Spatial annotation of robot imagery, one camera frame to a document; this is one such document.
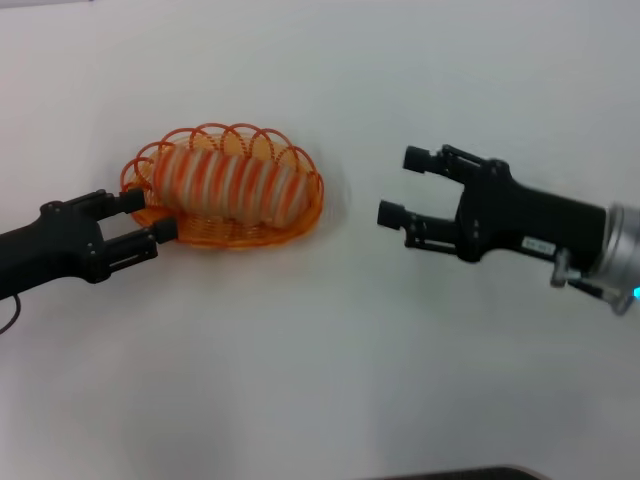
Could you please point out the dark robot torso edge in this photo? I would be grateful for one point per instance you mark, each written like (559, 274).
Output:
(450, 473)

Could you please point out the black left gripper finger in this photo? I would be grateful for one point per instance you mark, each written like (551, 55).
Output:
(125, 202)
(135, 245)

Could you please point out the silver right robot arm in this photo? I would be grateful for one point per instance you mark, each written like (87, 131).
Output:
(620, 240)

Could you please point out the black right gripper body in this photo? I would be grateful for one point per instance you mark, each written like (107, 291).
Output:
(530, 220)

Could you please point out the orange striped bread loaf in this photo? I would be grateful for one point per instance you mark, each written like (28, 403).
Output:
(230, 185)

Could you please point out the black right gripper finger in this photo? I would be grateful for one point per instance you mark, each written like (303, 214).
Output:
(425, 160)
(405, 217)

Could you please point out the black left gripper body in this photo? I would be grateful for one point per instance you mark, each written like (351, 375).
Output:
(50, 245)

